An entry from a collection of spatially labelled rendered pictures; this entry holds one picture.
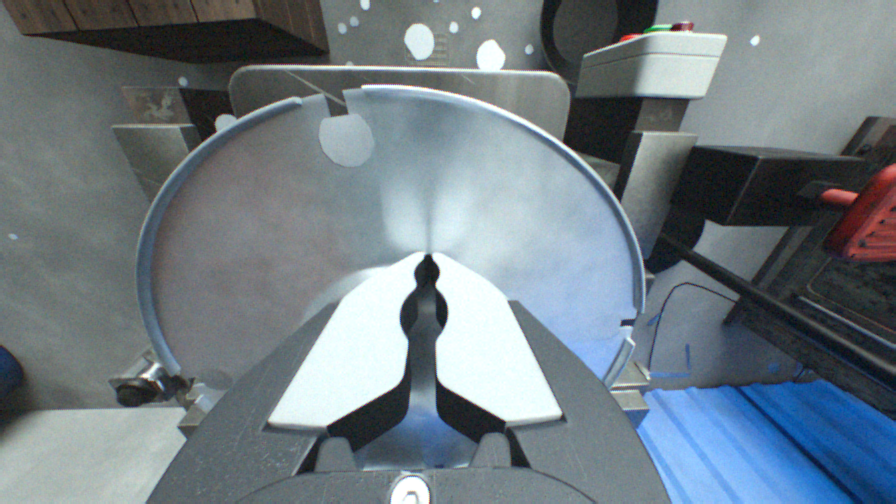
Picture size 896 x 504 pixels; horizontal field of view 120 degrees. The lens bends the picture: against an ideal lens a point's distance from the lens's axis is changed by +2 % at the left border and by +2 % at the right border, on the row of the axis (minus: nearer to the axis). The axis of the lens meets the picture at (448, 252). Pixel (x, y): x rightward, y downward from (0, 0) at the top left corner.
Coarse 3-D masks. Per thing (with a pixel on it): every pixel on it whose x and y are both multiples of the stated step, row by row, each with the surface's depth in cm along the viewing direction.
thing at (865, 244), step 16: (880, 176) 17; (832, 192) 20; (848, 192) 20; (864, 192) 17; (880, 192) 17; (832, 208) 20; (848, 208) 18; (864, 208) 17; (880, 208) 17; (848, 224) 18; (864, 224) 17; (880, 224) 17; (832, 240) 19; (848, 240) 18; (864, 240) 18; (880, 240) 18; (832, 256) 19; (848, 256) 18; (864, 256) 18; (880, 256) 18
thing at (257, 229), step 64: (256, 128) 11; (384, 128) 11; (448, 128) 11; (512, 128) 11; (192, 192) 12; (256, 192) 12; (320, 192) 12; (384, 192) 12; (448, 192) 12; (512, 192) 13; (576, 192) 13; (192, 256) 13; (256, 256) 13; (320, 256) 14; (384, 256) 14; (448, 256) 14; (512, 256) 14; (576, 256) 14; (640, 256) 14; (192, 320) 15; (256, 320) 15; (576, 320) 16; (384, 448) 22; (448, 448) 22
